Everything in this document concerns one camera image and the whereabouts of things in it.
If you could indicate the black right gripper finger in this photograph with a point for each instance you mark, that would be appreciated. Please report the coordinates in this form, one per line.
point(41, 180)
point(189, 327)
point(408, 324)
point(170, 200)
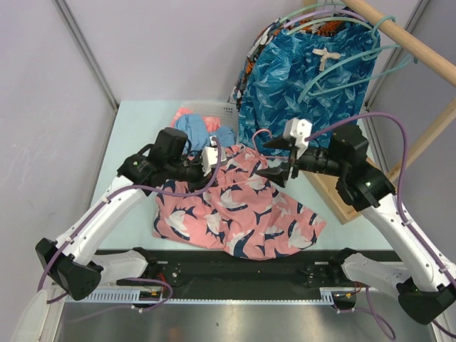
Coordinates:
point(280, 143)
point(278, 175)

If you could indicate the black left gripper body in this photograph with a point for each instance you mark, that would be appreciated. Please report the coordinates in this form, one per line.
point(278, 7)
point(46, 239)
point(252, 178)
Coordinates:
point(191, 172)

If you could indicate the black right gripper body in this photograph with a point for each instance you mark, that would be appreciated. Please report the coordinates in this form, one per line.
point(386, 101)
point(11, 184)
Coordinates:
point(313, 159)

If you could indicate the pink wire hanger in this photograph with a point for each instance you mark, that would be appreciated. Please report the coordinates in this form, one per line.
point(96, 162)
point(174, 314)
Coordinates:
point(241, 169)

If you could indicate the pink shark print shorts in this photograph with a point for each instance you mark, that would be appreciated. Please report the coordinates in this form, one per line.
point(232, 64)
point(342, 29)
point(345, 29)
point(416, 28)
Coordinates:
point(241, 222)

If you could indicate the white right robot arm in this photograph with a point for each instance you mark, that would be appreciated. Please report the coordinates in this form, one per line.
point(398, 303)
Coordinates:
point(424, 288)

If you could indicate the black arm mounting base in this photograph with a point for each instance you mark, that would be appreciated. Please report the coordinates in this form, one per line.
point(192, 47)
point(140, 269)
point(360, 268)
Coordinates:
point(215, 280)

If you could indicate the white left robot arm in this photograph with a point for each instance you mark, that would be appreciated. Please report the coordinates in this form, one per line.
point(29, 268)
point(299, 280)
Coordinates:
point(161, 167)

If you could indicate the blue shark print shorts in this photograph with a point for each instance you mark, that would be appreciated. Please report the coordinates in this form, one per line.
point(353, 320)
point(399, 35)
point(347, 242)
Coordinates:
point(282, 71)

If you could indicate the purple hanger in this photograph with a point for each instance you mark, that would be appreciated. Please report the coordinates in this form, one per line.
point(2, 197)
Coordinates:
point(332, 14)

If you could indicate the teal hanger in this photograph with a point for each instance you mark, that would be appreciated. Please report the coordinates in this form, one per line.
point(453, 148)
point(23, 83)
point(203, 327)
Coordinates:
point(313, 89)

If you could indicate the mint green hanger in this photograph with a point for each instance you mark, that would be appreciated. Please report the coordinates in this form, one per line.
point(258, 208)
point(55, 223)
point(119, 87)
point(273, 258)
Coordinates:
point(314, 7)

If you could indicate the light blue garment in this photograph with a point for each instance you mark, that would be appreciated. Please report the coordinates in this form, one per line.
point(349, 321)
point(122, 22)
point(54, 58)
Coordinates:
point(199, 140)

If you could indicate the white plastic laundry basket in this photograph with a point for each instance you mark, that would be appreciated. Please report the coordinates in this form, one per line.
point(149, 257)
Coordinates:
point(227, 112)

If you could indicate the wooden hanging rod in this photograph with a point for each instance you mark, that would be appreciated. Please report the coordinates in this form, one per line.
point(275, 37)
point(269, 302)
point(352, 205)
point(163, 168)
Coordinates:
point(411, 44)

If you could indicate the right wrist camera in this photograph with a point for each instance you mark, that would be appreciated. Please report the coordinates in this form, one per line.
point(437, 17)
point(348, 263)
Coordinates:
point(298, 130)

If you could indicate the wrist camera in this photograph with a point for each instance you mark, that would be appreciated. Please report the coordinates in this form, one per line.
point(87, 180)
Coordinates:
point(211, 154)
point(298, 130)

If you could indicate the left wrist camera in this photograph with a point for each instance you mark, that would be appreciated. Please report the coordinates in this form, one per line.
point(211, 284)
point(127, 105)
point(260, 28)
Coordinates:
point(211, 154)

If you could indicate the wooden rack base frame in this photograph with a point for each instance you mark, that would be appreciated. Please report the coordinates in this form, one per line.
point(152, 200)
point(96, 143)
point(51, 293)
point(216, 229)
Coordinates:
point(338, 199)

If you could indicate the white drawstring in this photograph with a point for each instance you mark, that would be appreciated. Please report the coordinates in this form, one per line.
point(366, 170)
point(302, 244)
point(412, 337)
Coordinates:
point(324, 56)

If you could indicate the aluminium corner post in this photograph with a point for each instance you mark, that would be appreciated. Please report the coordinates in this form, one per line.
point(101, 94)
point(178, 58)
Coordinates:
point(81, 42)

